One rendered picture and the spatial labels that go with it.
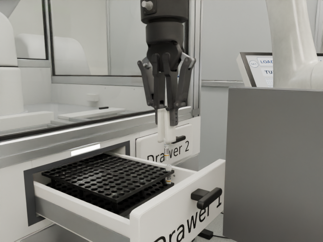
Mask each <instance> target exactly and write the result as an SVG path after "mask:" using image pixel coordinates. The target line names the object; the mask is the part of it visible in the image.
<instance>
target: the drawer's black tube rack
mask: <svg viewBox="0 0 323 242"><path fill-rule="evenodd" d="M165 170H166V168H162V167H158V166H154V165H150V164H146V163H142V162H138V161H134V160H129V159H126V158H122V157H116V156H112V155H108V154H104V153H103V154H100V155H97V156H93V157H90V158H86V159H83V160H80V161H77V162H74V163H71V164H67V165H64V166H61V167H58V168H54V169H51V170H48V171H45V172H42V173H41V174H42V175H43V176H45V177H48V178H51V182H50V183H47V184H45V186H48V187H50V188H53V189H55V190H57V191H60V192H62V193H65V194H68V195H70V196H72V197H75V198H77V199H80V200H82V201H85V202H87V203H90V204H92V205H95V206H97V207H100V208H102V209H105V210H107V211H110V212H112V213H114V214H117V215H119V216H122V217H126V216H127V215H129V214H130V213H131V212H132V210H134V209H135V208H137V207H139V206H140V205H142V204H144V203H145V202H147V201H149V200H150V199H152V198H154V197H156V196H158V195H159V194H161V193H163V192H164V191H166V190H168V189H169V188H171V187H173V186H174V183H173V182H171V184H167V183H166V180H165V178H164V179H162V180H160V181H158V182H156V183H154V184H152V185H151V186H149V187H147V188H145V189H143V190H141V191H139V192H137V193H135V194H133V195H132V196H130V197H128V198H126V199H124V200H122V201H120V202H118V203H115V202H112V201H109V197H110V196H112V195H115V194H116V193H118V192H120V191H122V190H124V189H126V188H128V187H130V186H132V185H135V184H137V183H139V182H143V180H145V179H147V178H149V177H151V176H153V175H155V174H157V173H159V172H161V171H165Z"/></svg>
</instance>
